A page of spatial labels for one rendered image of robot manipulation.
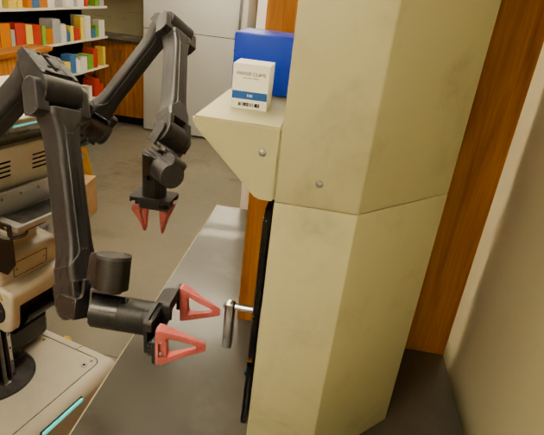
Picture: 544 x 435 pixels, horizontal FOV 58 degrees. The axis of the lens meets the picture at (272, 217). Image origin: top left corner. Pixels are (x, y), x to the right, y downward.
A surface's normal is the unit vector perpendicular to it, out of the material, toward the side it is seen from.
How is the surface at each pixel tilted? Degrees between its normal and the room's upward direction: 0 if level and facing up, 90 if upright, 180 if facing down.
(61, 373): 0
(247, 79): 90
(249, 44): 90
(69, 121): 61
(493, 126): 90
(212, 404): 0
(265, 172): 90
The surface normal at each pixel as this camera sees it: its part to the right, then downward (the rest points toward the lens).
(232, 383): 0.11, -0.90
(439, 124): 0.59, 0.40
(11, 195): 0.91, 0.26
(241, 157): -0.14, 0.40
